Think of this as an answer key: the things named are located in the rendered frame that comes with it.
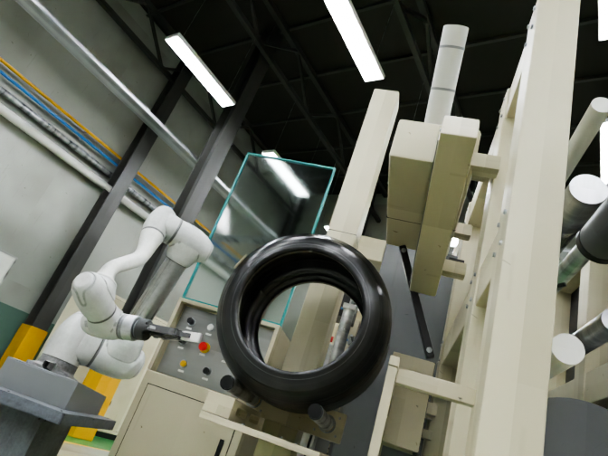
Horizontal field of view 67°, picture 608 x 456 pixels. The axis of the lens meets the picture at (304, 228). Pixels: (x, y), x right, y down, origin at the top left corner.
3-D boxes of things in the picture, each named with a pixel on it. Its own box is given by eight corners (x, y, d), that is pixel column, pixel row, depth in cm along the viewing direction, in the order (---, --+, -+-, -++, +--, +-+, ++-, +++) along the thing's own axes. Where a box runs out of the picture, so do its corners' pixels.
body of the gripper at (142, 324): (136, 315, 159) (160, 318, 157) (147, 322, 167) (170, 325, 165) (128, 336, 156) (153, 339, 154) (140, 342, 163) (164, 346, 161)
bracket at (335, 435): (236, 408, 169) (245, 382, 173) (339, 444, 158) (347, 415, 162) (233, 407, 166) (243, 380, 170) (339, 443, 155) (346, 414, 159)
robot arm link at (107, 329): (120, 347, 162) (108, 325, 153) (82, 341, 165) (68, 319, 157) (136, 323, 170) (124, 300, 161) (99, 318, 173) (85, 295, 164)
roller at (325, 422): (336, 426, 159) (324, 433, 158) (329, 414, 161) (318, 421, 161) (326, 414, 129) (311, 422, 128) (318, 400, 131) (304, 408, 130)
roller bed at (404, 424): (374, 441, 168) (392, 363, 181) (414, 455, 164) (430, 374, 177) (373, 438, 151) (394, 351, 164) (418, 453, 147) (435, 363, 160)
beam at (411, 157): (384, 244, 191) (392, 213, 197) (447, 258, 184) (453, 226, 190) (386, 155, 138) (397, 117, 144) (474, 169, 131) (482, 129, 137)
